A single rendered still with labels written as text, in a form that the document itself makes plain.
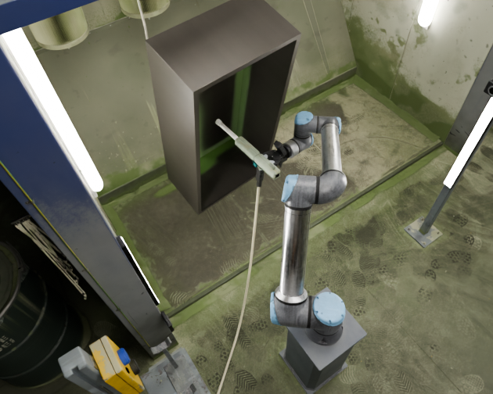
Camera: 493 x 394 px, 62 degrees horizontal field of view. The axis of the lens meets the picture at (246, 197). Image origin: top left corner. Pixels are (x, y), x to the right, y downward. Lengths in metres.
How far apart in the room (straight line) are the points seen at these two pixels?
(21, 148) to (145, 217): 2.16
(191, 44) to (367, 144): 2.22
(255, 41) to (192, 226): 1.69
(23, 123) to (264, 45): 1.10
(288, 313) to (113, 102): 2.11
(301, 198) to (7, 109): 1.07
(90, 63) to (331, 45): 2.14
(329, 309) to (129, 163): 2.06
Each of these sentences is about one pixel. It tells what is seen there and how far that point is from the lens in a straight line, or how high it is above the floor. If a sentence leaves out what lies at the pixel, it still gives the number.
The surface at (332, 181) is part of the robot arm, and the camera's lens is 1.71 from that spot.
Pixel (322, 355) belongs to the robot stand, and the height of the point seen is 0.64.
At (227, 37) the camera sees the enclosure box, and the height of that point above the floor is 1.67.
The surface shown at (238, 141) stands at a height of 1.17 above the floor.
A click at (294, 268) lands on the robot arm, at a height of 1.07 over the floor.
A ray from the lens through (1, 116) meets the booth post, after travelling 1.19.
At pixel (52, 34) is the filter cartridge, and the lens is 2.86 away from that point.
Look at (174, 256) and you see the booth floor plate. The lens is 3.10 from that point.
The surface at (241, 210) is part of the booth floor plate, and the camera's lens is 3.23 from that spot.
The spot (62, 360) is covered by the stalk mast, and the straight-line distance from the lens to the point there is 1.23.
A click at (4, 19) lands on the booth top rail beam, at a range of 1.08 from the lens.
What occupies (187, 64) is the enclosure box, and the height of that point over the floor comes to 1.66.
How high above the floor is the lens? 2.72
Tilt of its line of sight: 54 degrees down
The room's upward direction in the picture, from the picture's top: 4 degrees counter-clockwise
